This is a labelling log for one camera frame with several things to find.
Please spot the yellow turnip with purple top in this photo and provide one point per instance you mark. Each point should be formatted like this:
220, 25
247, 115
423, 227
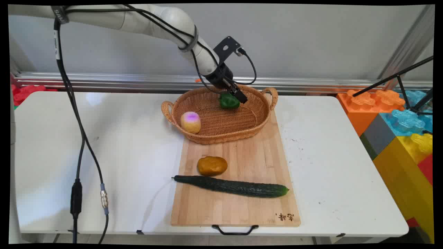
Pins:
190, 122

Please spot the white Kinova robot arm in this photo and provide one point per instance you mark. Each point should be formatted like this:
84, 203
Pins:
155, 17

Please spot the red toy bricks pile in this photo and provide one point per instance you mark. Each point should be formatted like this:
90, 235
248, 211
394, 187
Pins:
27, 92

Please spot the grey toy block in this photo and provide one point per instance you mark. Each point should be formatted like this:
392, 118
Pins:
377, 136

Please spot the orange toy block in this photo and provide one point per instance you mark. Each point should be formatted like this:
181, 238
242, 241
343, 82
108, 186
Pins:
356, 110

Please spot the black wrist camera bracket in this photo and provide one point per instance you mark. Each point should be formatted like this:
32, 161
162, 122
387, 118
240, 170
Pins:
226, 46

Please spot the woven wicker basket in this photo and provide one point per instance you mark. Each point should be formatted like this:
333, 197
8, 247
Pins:
225, 121

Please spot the brown potato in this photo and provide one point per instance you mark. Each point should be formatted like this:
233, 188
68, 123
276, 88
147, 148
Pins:
211, 166

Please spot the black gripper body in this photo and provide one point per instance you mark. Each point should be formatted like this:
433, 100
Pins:
220, 73

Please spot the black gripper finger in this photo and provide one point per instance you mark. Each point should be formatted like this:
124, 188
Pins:
223, 92
238, 93

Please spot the wooden cutting board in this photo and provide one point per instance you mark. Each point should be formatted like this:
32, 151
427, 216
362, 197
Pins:
238, 207

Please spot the black tripod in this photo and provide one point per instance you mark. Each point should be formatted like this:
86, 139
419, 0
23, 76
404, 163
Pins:
398, 74

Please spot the aluminium diagonal post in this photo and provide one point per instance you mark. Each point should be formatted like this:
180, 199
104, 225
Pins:
408, 45

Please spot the blue toy block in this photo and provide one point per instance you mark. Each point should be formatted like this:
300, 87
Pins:
405, 122

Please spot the aluminium rail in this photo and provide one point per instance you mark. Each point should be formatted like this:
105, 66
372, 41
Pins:
104, 81

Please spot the dark green cucumber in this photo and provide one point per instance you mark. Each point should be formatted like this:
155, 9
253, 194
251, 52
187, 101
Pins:
235, 186

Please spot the green bell pepper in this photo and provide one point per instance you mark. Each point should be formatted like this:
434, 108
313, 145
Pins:
228, 102

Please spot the red toy block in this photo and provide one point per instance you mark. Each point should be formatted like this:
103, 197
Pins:
426, 167

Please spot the yellow toy block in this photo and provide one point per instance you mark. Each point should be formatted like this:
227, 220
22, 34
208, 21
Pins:
405, 180

